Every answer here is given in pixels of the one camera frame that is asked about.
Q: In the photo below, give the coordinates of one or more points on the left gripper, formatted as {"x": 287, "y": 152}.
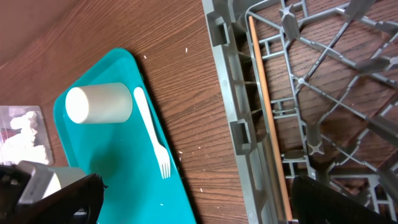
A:
{"x": 13, "y": 183}

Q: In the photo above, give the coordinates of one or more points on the white napkin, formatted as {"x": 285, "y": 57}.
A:
{"x": 19, "y": 142}

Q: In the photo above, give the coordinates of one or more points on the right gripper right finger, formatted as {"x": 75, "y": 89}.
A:
{"x": 314, "y": 202}

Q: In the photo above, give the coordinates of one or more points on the wooden handled fork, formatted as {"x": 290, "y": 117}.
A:
{"x": 160, "y": 151}

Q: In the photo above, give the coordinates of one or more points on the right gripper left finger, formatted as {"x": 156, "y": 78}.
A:
{"x": 80, "y": 202}

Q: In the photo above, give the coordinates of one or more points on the grey dishwasher rack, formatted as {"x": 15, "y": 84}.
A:
{"x": 331, "y": 72}

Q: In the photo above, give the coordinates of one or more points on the wooden chopstick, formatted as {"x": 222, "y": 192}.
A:
{"x": 270, "y": 121}

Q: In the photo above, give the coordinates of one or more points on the clear plastic bin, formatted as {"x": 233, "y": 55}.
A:
{"x": 9, "y": 112}

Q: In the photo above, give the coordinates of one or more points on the teal serving tray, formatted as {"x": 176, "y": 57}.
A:
{"x": 123, "y": 155}

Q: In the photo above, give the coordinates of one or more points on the white paper cup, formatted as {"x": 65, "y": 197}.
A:
{"x": 96, "y": 104}

